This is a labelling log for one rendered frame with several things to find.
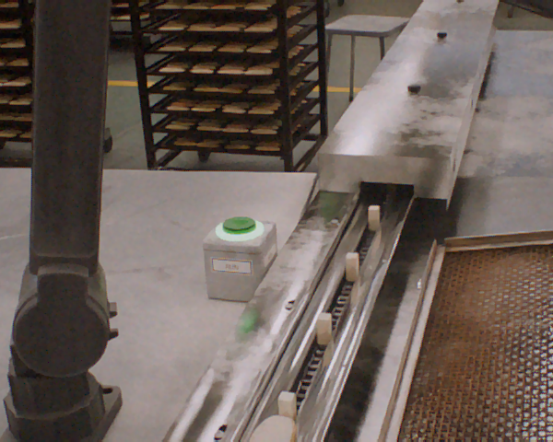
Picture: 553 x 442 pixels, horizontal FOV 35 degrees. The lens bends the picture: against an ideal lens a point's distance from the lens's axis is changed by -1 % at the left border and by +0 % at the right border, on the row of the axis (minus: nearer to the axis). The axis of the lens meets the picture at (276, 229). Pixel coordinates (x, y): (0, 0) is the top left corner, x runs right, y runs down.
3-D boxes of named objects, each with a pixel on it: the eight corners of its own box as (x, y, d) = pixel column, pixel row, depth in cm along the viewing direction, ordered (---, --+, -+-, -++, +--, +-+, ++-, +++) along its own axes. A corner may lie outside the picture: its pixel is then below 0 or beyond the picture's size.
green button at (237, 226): (229, 226, 104) (228, 215, 104) (261, 229, 103) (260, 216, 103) (217, 240, 101) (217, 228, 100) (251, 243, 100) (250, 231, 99)
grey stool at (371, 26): (387, 128, 415) (387, 32, 396) (319, 120, 432) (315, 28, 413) (415, 107, 443) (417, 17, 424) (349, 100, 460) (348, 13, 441)
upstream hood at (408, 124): (429, 18, 230) (430, -15, 226) (500, 19, 225) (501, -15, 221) (317, 202, 121) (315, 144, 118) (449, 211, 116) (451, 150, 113)
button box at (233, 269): (228, 293, 111) (221, 214, 106) (288, 299, 109) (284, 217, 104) (205, 326, 104) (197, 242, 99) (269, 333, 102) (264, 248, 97)
